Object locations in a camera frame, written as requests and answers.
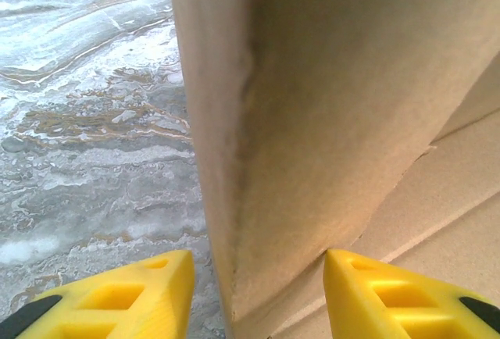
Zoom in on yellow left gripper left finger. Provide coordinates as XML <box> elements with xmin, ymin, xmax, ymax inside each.
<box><xmin>0</xmin><ymin>248</ymin><xmax>196</xmax><ymax>339</ymax></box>

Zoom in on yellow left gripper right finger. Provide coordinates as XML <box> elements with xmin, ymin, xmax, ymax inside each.
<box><xmin>322</xmin><ymin>248</ymin><xmax>500</xmax><ymax>339</ymax></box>

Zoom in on brown cardboard box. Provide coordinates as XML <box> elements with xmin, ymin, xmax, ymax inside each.
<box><xmin>166</xmin><ymin>0</ymin><xmax>500</xmax><ymax>339</ymax></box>

